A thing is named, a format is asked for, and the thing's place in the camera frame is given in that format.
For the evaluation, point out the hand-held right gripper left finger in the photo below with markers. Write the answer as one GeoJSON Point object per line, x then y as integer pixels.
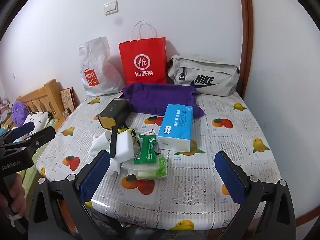
{"type": "Point", "coordinates": [93, 177]}

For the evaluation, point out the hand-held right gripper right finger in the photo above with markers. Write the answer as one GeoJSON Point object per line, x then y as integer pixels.
{"type": "Point", "coordinates": [230, 180]}

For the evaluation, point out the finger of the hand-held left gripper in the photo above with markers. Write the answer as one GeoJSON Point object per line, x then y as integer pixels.
{"type": "Point", "coordinates": [42, 135]}
{"type": "Point", "coordinates": [23, 128]}

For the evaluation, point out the white tissue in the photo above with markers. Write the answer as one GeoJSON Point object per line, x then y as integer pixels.
{"type": "Point", "coordinates": [98, 145]}

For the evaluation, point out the black wrist watch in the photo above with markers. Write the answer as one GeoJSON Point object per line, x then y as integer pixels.
{"type": "Point", "coordinates": [113, 142]}

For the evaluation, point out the yellow and black fabric pouch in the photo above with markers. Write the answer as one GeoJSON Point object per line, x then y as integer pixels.
{"type": "Point", "coordinates": [126, 131]}

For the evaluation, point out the green wet wipes packet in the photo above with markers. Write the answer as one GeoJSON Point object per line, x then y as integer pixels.
{"type": "Point", "coordinates": [146, 150]}

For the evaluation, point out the green tissue pack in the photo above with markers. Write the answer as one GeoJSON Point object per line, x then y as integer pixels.
{"type": "Point", "coordinates": [160, 167]}

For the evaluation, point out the purple fabric storage basket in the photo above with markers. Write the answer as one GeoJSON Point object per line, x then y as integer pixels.
{"type": "Point", "coordinates": [155, 97]}

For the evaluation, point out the person's left hand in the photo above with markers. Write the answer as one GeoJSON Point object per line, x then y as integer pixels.
{"type": "Point", "coordinates": [20, 197]}

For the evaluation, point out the light green cloth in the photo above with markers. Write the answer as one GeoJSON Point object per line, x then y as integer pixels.
{"type": "Point", "coordinates": [53, 123]}

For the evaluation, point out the white floral pillow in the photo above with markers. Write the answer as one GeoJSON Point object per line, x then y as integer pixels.
{"type": "Point", "coordinates": [37, 118]}

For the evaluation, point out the purple plush toy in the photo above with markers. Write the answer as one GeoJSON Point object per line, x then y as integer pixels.
{"type": "Point", "coordinates": [20, 111]}

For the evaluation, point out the fruit print tablecloth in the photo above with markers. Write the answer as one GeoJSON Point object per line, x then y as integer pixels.
{"type": "Point", "coordinates": [187, 180]}

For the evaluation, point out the wooden bed headboard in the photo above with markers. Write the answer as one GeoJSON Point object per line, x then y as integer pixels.
{"type": "Point", "coordinates": [50, 92]}

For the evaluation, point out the brown patterned book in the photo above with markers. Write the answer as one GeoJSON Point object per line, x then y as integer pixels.
{"type": "Point", "coordinates": [67, 97]}

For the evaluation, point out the dark green tin box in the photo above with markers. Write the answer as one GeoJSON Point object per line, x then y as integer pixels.
{"type": "Point", "coordinates": [115, 112]}

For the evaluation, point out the blue tissue pack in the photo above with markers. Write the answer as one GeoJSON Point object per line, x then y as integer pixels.
{"type": "Point", "coordinates": [175, 122]}

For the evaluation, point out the white plastic shopping bag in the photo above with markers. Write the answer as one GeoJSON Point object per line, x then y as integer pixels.
{"type": "Point", "coordinates": [100, 62]}

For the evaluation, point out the grey waist bag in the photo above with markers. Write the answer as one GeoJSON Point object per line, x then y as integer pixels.
{"type": "Point", "coordinates": [212, 70]}

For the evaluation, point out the red paper shopping bag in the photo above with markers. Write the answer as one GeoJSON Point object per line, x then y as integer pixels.
{"type": "Point", "coordinates": [142, 52]}

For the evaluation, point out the white light switch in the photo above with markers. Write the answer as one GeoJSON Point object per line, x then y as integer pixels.
{"type": "Point", "coordinates": [110, 8]}

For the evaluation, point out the brown wooden door frame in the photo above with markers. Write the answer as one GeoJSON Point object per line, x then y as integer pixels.
{"type": "Point", "coordinates": [246, 30]}

